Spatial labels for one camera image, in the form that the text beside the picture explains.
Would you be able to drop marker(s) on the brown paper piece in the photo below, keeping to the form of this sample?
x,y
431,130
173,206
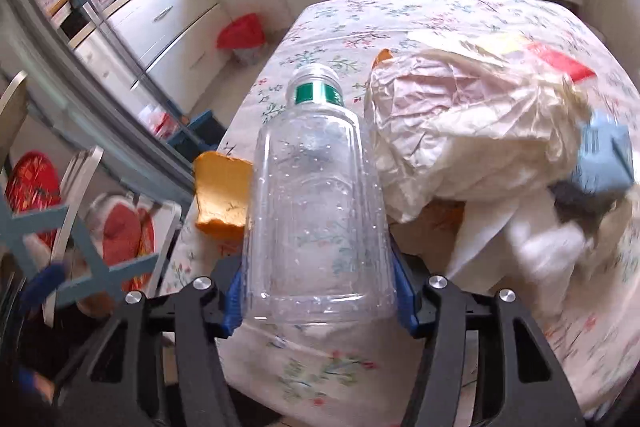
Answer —
x,y
430,227

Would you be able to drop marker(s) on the red waste bin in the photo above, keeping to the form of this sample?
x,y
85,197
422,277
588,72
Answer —
x,y
241,34

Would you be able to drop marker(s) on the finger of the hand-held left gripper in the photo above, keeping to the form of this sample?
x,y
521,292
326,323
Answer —
x,y
31,382
45,279

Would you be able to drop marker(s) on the orange sponge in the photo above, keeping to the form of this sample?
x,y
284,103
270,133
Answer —
x,y
220,192

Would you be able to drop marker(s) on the floral tablecloth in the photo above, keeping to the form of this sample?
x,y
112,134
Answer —
x,y
350,22

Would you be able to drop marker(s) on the white tissue paper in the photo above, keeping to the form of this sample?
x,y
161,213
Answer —
x,y
525,237

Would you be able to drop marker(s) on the crumpled cream paper bag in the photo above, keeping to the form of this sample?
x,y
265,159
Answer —
x,y
450,117

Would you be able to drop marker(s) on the white base cabinet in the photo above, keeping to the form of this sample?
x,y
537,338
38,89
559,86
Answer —
x,y
165,22

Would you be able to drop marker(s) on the blue carton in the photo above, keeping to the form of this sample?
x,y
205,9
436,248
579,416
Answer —
x,y
602,152

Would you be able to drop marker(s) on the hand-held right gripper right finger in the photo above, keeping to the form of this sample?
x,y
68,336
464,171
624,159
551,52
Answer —
x,y
402,297

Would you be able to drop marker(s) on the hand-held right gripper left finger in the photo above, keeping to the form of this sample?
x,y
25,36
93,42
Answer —
x,y
232,302

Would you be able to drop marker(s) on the white chair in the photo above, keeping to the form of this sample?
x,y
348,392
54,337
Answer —
x,y
75,187

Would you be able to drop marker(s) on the red and yellow packet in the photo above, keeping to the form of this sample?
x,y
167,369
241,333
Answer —
x,y
560,62

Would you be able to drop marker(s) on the red patterned cushion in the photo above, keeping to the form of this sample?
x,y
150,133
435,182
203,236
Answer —
x,y
32,187

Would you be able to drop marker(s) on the clear plastic bottle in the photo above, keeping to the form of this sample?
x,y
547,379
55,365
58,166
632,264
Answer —
x,y
315,207

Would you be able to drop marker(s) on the small orange scrap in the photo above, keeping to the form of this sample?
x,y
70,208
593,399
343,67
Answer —
x,y
382,58

